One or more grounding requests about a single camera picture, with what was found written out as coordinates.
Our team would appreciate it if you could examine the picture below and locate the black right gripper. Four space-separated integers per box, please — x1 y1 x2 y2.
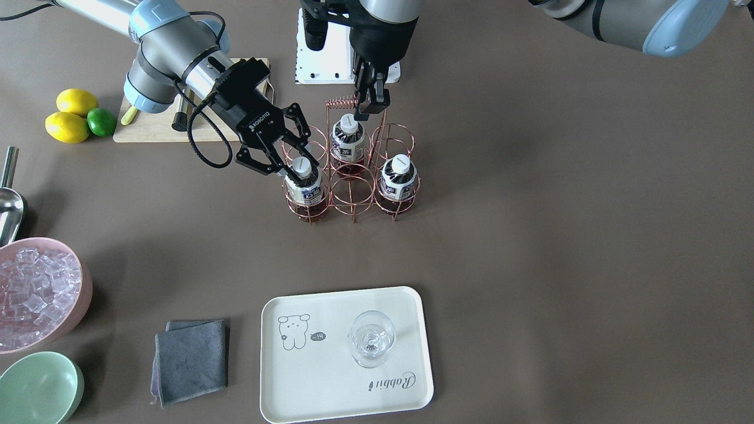
209 57 320 179

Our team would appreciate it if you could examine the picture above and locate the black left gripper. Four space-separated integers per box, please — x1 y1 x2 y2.
352 51 391 122

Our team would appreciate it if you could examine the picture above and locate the tea bottle white cap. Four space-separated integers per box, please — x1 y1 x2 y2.
331 113 369 177
284 156 328 223

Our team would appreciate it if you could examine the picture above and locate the copper wire bottle rack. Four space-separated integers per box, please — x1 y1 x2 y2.
282 112 422 223

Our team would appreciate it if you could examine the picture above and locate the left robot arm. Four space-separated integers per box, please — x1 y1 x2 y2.
300 1 423 121

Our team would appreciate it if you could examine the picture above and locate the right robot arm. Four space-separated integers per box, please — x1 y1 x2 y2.
54 1 422 183

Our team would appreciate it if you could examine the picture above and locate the bamboo cutting board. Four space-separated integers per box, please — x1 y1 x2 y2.
113 78 275 144

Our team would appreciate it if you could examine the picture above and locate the steel muddler black tip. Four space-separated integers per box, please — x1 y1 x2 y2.
171 94 189 132

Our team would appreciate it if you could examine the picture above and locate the yellow plastic knife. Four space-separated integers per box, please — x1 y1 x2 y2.
120 105 139 126

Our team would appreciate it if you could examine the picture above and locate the green lime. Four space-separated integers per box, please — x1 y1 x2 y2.
86 107 118 137

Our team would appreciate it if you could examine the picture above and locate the upper whole lemon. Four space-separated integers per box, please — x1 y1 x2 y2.
55 88 99 118

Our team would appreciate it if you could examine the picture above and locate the whole lemon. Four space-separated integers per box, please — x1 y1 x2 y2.
55 88 99 118
45 112 91 143

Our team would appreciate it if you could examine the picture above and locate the lower whole lemon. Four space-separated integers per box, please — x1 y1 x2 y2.
45 112 91 143

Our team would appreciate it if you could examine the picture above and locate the clear wine glass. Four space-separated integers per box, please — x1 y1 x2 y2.
348 310 396 369

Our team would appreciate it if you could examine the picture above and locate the grey folded cloth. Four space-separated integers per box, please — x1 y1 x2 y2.
150 319 228 408

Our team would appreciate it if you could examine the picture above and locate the cream rabbit tray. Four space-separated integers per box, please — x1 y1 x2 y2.
259 286 434 423

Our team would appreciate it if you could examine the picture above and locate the steel ice scoop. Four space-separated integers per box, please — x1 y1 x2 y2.
1 147 27 247

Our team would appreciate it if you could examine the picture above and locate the pink bowl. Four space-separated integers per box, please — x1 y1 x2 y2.
2 238 92 355

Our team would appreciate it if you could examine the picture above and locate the clear ice cubes pile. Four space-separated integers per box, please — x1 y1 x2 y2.
1 247 82 352

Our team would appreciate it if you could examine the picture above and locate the green bowl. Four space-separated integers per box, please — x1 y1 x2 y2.
1 351 84 423

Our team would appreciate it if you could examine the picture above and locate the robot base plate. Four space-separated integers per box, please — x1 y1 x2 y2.
295 7 402 85

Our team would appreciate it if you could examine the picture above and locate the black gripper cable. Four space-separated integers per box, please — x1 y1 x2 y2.
174 82 233 169

